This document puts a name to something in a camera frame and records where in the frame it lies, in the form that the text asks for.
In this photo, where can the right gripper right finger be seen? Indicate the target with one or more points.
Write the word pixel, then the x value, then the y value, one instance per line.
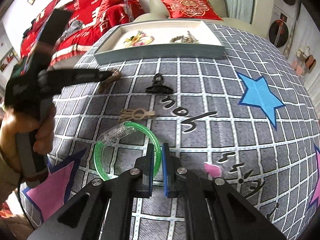
pixel 170 164

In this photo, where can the grey checked tablecloth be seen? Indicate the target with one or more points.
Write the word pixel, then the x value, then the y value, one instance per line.
pixel 247 113

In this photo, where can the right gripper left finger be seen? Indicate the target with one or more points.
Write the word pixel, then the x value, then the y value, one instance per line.
pixel 143 187

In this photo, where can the light blue clothes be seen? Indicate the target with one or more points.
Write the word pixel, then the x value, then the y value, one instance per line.
pixel 75 26

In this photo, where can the person left hand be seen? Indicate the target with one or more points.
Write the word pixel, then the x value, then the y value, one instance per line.
pixel 15 123

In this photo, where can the beige rabbit hair clip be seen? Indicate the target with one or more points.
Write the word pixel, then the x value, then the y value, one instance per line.
pixel 135 114

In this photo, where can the black claw hair clip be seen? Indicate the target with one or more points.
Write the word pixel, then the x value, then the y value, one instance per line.
pixel 158 86

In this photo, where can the washing machine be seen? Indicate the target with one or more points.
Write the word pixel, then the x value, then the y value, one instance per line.
pixel 283 18

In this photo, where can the red embroidered cushion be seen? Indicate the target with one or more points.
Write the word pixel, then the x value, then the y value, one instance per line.
pixel 199 9

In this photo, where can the red blanket sofa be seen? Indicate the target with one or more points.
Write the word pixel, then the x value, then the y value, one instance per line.
pixel 98 16

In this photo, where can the cream jewelry tray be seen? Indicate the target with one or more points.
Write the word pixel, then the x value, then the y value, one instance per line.
pixel 159 38

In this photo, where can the silver hair clip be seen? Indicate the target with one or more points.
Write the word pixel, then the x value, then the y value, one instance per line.
pixel 190 38

